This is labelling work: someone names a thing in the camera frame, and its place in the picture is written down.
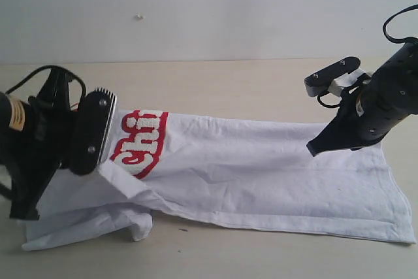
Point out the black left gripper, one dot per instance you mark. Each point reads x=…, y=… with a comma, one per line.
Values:
x=31, y=132

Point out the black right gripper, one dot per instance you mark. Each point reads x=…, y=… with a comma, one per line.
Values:
x=370, y=111

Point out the white t-shirt red lettering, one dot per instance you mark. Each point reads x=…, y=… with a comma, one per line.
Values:
x=238, y=174

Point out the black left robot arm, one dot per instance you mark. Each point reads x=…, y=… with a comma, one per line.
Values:
x=35, y=141

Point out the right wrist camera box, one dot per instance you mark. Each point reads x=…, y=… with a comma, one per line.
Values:
x=336, y=77

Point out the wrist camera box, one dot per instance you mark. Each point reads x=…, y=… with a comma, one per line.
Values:
x=90, y=143
x=336, y=77

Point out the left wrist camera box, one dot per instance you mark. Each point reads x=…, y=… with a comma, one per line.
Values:
x=90, y=143

